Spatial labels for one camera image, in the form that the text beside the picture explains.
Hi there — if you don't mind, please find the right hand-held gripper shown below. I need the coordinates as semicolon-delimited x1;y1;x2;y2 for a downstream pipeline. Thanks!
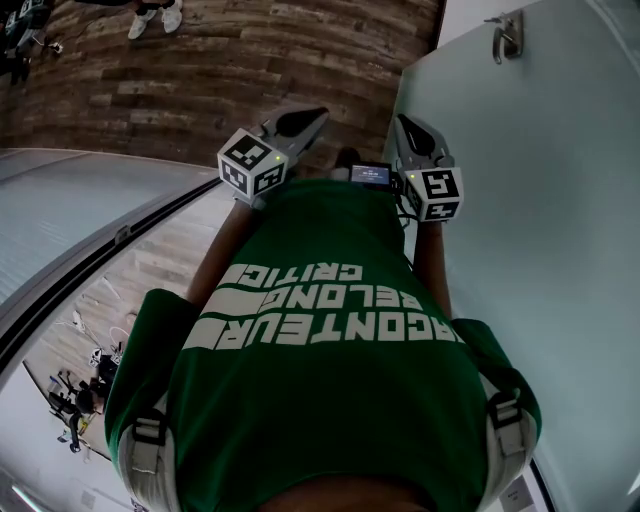
394;114;466;224

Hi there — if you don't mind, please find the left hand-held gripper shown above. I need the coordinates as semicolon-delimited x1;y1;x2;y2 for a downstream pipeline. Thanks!
216;106;330;211

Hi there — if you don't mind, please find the frosted glass door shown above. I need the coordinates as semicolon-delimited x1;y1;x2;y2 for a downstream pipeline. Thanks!
382;0;640;512

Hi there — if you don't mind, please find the metal door handle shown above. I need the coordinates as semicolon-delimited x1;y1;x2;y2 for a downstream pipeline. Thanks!
482;8;526;66

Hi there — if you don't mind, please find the person's right forearm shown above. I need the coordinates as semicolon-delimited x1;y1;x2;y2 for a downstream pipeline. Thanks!
410;219;454;322

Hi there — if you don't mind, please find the person's left forearm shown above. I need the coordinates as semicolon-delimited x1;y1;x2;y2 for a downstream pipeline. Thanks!
185;202;257;307

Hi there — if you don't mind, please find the small black screen device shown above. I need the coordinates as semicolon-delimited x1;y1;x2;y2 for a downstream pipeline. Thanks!
347;160;393;188

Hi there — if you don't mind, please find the person in green shirt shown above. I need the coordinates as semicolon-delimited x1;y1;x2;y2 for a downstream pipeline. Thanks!
103;177;543;512

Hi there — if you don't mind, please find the person's head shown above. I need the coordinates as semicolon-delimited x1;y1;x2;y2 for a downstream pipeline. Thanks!
269;477;426;512

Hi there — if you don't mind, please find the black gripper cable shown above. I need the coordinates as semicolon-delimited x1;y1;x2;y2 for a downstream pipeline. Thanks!
391;173;417;232

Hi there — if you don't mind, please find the grey shoulder strap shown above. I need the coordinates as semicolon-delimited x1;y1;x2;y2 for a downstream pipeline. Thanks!
117;406;180;512
481;388;540;507

